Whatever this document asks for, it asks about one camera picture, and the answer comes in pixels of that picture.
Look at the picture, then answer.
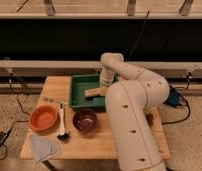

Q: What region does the wooden board eraser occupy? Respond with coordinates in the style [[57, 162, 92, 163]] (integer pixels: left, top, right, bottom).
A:
[[84, 88, 101, 98]]

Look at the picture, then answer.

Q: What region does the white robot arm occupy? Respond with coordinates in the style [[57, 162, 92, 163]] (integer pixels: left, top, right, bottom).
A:
[[100, 53, 170, 171]]

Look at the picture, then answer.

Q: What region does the green plastic tray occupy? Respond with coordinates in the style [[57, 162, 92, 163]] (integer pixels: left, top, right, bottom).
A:
[[67, 73, 120, 110]]

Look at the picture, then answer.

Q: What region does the dark brown bowl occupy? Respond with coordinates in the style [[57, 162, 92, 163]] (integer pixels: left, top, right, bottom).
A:
[[72, 108, 98, 132]]

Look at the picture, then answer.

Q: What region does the bunch of dark grapes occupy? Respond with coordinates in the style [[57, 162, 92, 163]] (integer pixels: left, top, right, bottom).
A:
[[146, 113, 154, 127]]

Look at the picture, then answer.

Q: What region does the blue device on floor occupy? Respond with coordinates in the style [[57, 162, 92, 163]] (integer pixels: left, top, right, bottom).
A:
[[165, 88, 180, 107]]

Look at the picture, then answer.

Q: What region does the orange bowl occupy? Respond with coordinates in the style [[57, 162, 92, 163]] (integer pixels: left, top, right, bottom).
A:
[[29, 105, 58, 132]]

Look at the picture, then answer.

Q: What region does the grey cloth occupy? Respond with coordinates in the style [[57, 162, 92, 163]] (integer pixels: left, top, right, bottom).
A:
[[29, 134, 60, 163]]

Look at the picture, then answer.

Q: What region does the black adapter on floor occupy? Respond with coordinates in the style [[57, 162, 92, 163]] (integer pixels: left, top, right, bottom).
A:
[[0, 130, 9, 148]]

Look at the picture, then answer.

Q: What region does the black hanging cable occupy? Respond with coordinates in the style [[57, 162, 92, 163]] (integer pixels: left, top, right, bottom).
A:
[[124, 9, 151, 63]]

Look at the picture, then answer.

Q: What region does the white-handled brush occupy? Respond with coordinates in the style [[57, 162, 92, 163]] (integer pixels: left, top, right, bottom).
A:
[[57, 104, 69, 141]]

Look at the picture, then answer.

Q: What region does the black floor cable left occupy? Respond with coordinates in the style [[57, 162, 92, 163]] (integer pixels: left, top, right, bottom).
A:
[[0, 71, 32, 161]]

